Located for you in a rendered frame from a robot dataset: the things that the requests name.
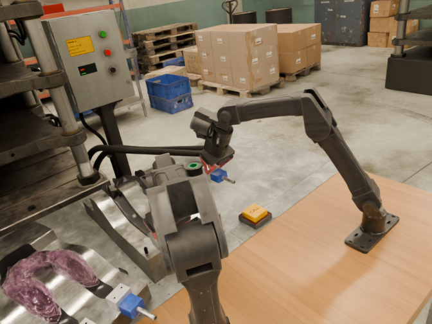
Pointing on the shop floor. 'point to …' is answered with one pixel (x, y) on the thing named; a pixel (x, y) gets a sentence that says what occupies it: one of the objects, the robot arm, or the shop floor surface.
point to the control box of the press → (93, 71)
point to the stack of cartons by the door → (386, 24)
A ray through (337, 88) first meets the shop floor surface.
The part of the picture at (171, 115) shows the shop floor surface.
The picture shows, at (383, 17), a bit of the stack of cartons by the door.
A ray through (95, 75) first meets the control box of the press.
